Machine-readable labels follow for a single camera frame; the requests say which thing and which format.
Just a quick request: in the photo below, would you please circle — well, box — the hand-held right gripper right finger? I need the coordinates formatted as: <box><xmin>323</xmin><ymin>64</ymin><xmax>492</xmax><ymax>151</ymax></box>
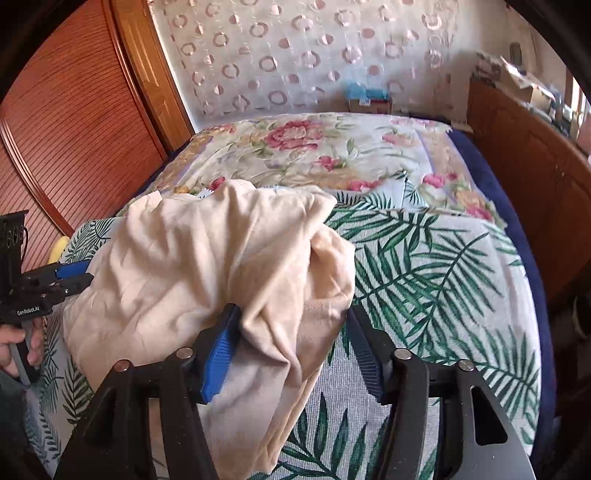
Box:
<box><xmin>345</xmin><ymin>305</ymin><xmax>536</xmax><ymax>480</ymax></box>

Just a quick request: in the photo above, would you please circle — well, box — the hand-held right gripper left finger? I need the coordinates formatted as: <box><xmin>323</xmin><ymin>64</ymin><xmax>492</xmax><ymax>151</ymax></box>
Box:
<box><xmin>54</xmin><ymin>302</ymin><xmax>243</xmax><ymax>480</ymax></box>

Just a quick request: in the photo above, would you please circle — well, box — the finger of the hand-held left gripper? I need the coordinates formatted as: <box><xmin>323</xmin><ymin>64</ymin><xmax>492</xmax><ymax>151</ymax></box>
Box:
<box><xmin>44</xmin><ymin>274</ymin><xmax>95</xmax><ymax>301</ymax></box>
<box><xmin>51</xmin><ymin>260</ymin><xmax>92</xmax><ymax>280</ymax></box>

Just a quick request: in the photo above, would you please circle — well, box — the beige printed t-shirt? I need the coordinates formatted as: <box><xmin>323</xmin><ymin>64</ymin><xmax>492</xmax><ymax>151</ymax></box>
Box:
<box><xmin>61</xmin><ymin>179</ymin><xmax>357</xmax><ymax>480</ymax></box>

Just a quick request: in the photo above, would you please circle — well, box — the person's left forearm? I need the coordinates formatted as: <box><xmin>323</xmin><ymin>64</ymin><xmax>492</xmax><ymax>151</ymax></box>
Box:
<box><xmin>0</xmin><ymin>369</ymin><xmax>28</xmax><ymax>416</ymax></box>

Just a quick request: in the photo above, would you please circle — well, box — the person's left hand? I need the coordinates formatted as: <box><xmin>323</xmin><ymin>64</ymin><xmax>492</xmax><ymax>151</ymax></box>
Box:
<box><xmin>0</xmin><ymin>318</ymin><xmax>46</xmax><ymax>377</ymax></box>

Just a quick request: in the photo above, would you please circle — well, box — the yellow pillow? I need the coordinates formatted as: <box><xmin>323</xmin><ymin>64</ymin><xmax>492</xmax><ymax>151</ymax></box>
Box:
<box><xmin>48</xmin><ymin>235</ymin><xmax>71</xmax><ymax>265</ymax></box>

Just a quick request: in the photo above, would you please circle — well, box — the reddish wooden slatted wardrobe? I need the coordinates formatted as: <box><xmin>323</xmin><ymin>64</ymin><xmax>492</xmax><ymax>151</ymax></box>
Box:
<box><xmin>0</xmin><ymin>0</ymin><xmax>195</xmax><ymax>273</ymax></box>

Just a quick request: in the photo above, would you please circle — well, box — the navy blue bed sheet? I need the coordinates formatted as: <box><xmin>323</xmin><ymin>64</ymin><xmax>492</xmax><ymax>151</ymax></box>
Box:
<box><xmin>448</xmin><ymin>129</ymin><xmax>559</xmax><ymax>462</ymax></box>

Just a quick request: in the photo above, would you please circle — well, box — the floral quilt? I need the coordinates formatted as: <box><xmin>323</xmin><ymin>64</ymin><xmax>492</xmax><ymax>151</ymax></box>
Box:
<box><xmin>139</xmin><ymin>112</ymin><xmax>506</xmax><ymax>227</ymax></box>

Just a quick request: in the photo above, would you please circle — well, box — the cardboard box with blue items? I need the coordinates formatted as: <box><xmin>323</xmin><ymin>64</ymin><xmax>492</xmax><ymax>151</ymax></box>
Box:
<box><xmin>344</xmin><ymin>83</ymin><xmax>393</xmax><ymax>114</ymax></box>

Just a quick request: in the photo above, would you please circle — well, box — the wooden sideboard cabinet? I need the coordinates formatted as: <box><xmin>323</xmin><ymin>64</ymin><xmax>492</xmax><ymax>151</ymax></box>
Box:
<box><xmin>466</xmin><ymin>76</ymin><xmax>591</xmax><ymax>296</ymax></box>

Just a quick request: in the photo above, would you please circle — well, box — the sheer curtain with pink circles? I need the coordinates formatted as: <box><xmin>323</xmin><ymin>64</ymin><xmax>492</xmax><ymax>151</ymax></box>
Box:
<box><xmin>150</xmin><ymin>0</ymin><xmax>462</xmax><ymax>130</ymax></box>

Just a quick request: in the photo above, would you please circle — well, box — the open cardboard box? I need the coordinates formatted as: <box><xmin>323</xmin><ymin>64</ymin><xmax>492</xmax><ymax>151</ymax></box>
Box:
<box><xmin>501</xmin><ymin>55</ymin><xmax>555</xmax><ymax>107</ymax></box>

